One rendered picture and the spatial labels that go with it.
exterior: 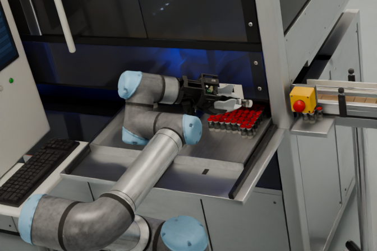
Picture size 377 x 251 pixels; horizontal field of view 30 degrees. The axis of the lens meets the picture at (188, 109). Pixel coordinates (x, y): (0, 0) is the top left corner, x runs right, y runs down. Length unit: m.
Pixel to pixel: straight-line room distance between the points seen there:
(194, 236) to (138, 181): 0.31
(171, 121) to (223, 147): 0.66
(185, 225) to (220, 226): 0.99
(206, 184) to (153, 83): 0.53
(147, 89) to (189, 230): 0.39
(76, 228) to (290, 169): 1.19
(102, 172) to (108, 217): 0.91
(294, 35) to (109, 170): 0.79
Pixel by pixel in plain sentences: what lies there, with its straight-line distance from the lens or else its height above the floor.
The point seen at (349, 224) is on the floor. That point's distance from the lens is 3.40.
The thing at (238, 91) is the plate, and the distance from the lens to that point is 2.45.
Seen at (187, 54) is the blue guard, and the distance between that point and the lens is 2.46.
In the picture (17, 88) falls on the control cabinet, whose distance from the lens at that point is 2.77.
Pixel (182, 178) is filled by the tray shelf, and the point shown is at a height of 0.88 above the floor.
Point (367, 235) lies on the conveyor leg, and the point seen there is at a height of 0.31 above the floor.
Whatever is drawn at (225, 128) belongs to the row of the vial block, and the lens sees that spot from 2.49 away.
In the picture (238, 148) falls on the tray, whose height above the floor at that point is 0.88.
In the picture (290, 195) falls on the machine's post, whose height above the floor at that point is 0.59.
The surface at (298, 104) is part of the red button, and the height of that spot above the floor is 1.01.
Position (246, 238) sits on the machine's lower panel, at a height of 0.33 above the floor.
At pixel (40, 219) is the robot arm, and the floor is 1.30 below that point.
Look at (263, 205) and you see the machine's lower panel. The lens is 2.73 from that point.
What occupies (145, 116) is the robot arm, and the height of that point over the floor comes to 1.31.
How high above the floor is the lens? 2.23
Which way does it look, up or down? 30 degrees down
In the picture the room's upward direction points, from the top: 12 degrees counter-clockwise
